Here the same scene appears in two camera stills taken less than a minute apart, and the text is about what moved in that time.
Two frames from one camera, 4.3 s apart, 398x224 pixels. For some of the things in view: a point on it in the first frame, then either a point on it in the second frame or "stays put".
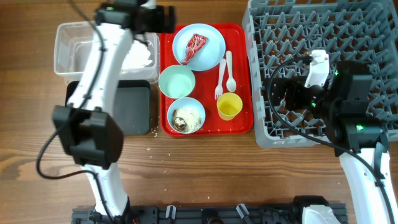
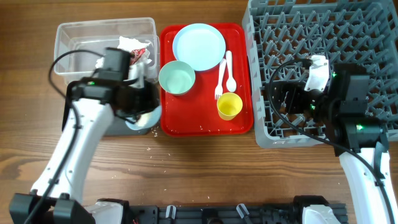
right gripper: (287, 85) stays put
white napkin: (138, 56) stays put
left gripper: (160, 27) -> (153, 101)
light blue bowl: (186, 115) -> (145, 120)
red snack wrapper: (194, 45) -> (135, 55)
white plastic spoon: (231, 84) stays put
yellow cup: (229, 105) stays put
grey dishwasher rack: (279, 36) stays put
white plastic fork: (219, 88) stays put
